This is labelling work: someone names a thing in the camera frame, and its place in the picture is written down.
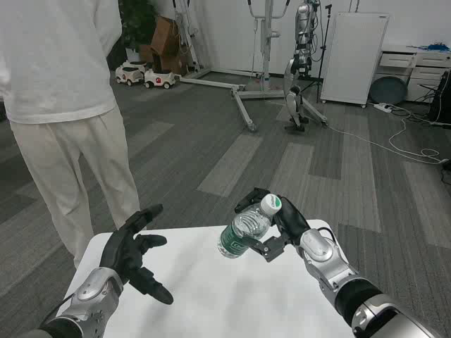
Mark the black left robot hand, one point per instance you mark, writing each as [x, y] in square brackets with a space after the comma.
[121, 250]

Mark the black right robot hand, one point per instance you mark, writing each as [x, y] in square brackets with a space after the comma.
[292, 218]

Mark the clear green-label water bottle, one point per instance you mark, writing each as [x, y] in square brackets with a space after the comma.
[239, 232]

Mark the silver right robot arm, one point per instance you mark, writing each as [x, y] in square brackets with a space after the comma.
[324, 250]

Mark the white power strip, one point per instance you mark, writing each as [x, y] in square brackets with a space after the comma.
[384, 106]

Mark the grey round disc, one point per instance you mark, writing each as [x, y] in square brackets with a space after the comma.
[387, 91]

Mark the white panel cabinet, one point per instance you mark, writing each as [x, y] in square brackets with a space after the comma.
[352, 60]

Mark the white toy car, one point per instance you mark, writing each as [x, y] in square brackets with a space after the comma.
[158, 79]
[128, 74]

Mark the black tripod stand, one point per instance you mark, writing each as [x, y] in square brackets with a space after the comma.
[326, 35]

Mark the black computer tower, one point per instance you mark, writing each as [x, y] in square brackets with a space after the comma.
[442, 98]

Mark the person in white clothes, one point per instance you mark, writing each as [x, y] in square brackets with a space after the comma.
[53, 70]

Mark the hanging silver humanoid robot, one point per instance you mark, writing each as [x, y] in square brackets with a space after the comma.
[303, 21]

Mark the white drawer cabinet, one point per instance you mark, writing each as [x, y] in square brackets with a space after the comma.
[426, 61]

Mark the brown cardboard box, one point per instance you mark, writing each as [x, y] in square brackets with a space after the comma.
[165, 38]

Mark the blue fuzzy bundle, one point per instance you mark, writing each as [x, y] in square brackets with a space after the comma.
[438, 45]

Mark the green potted plant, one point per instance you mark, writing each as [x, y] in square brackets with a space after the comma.
[139, 21]

